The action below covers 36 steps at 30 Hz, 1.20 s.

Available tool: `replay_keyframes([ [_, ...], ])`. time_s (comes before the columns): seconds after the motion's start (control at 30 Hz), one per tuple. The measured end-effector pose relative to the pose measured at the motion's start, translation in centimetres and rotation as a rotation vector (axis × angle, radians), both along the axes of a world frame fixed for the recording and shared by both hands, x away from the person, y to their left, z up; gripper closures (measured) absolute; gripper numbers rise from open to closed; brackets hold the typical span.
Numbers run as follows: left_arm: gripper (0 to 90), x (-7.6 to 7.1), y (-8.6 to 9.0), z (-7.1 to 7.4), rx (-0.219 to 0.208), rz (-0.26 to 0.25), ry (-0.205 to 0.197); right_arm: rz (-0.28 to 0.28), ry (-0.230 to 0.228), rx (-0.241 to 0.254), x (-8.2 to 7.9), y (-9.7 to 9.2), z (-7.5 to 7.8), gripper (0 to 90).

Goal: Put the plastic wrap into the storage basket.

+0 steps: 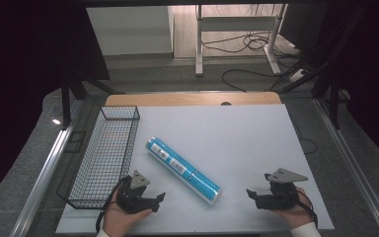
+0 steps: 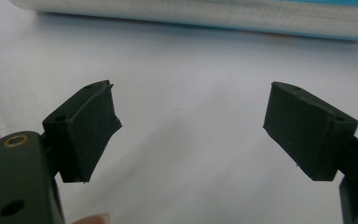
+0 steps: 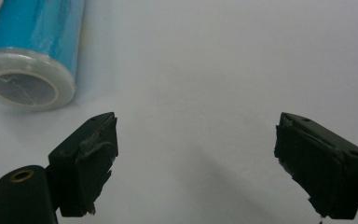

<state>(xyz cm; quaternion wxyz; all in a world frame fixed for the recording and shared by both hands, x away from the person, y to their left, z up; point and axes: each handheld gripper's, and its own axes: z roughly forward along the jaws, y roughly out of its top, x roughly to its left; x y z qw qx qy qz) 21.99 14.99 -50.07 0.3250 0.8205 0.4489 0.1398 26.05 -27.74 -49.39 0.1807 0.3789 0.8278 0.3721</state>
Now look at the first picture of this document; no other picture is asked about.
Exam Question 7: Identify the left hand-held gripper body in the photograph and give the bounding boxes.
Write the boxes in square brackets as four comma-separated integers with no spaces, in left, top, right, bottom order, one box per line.
[115,169,161,215]

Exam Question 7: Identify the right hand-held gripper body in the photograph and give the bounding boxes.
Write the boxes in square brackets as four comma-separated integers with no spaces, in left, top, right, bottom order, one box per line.
[256,167,310,211]

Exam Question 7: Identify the blue plastic wrap roll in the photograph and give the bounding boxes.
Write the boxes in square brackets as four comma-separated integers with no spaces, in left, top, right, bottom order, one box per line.
[144,136,222,206]

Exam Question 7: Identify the black wire basket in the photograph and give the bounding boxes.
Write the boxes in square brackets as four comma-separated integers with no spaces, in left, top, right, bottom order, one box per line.
[56,105,141,210]

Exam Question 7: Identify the person's right hand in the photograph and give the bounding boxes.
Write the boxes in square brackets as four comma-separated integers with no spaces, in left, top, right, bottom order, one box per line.
[270,187,314,230]

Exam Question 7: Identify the person's left hand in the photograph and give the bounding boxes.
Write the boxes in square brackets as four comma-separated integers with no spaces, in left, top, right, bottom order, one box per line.
[102,189,154,237]

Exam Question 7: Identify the white table mat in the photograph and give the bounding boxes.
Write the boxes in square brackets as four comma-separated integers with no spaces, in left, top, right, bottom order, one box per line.
[55,104,336,235]

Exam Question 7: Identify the wooden table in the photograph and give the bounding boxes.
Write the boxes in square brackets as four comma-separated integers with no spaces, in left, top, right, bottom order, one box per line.
[105,91,282,108]

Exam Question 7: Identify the white power strip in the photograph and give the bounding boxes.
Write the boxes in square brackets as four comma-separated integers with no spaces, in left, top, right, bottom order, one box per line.
[288,68,309,84]

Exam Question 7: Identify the black metal stand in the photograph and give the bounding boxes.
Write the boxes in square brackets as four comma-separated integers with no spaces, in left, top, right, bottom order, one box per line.
[269,4,368,130]
[59,70,125,130]

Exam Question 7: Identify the white cabinet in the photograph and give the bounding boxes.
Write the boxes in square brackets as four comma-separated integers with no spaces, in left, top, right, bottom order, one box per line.
[86,6,176,57]

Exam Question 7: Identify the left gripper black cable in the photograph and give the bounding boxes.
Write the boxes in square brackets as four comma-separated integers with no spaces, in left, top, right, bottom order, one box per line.
[95,175,132,234]

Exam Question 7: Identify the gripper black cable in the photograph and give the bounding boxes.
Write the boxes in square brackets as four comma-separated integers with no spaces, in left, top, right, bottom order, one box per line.
[95,175,132,234]
[295,189,319,229]

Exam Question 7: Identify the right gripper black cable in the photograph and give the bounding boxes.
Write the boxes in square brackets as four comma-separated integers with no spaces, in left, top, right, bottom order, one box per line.
[295,189,319,229]

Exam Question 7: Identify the thin black cable loop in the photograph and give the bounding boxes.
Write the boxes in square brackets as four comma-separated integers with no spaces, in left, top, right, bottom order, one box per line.
[290,118,318,155]

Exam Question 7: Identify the aluminium rail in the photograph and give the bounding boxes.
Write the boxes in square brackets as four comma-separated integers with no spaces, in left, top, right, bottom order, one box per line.
[9,98,84,237]
[313,98,379,237]

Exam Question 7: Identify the black floor cables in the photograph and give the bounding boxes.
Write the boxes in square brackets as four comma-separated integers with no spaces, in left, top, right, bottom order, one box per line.
[200,31,305,93]

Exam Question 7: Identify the white desk frame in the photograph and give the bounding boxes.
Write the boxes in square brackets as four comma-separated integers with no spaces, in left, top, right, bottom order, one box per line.
[194,3,288,78]

